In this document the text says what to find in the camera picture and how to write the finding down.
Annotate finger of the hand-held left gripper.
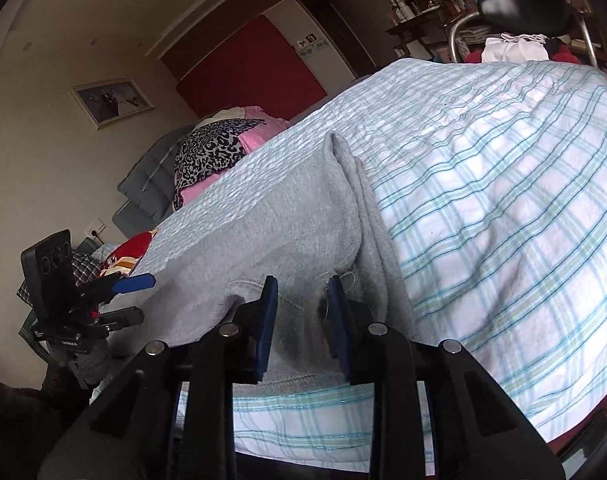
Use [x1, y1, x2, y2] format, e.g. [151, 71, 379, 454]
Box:
[91, 307, 145, 332]
[78, 273, 157, 306]

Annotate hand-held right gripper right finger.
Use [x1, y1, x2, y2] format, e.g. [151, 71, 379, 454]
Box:
[323, 275, 567, 480]

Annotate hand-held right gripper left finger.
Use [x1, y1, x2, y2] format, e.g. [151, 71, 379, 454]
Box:
[36, 275, 279, 480]

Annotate grey pants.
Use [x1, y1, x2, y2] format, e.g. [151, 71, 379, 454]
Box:
[101, 132, 419, 388]

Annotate person's left hand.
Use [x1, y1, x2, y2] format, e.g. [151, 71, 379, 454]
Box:
[66, 344, 112, 387]

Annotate red printed cloth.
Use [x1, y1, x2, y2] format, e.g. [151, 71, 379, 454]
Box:
[101, 227, 159, 278]

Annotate dark plaid cloth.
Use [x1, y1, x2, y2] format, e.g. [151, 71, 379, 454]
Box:
[16, 250, 104, 306]

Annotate person's dark clothing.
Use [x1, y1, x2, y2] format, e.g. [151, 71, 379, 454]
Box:
[0, 360, 99, 480]

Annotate leopard print cloth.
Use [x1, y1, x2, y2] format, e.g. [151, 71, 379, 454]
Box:
[172, 117, 265, 211]

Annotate pale yellow cloth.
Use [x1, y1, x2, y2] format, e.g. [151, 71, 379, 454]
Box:
[198, 107, 247, 128]

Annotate pink pillow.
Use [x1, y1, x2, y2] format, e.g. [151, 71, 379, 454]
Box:
[176, 105, 292, 211]

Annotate plaid bed sheet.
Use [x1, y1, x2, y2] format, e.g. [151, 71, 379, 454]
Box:
[88, 57, 607, 461]

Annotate white cloth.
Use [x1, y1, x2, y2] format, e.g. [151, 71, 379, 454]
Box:
[481, 34, 549, 63]

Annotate wooden shelf with bottles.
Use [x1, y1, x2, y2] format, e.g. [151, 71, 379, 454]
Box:
[378, 0, 449, 58]

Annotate black chair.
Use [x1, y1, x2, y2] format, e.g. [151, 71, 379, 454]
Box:
[448, 0, 599, 68]

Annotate framed wall picture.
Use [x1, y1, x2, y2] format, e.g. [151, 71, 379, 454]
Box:
[71, 77, 154, 131]

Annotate red wall panel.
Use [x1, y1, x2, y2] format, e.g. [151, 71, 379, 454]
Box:
[176, 14, 329, 118]

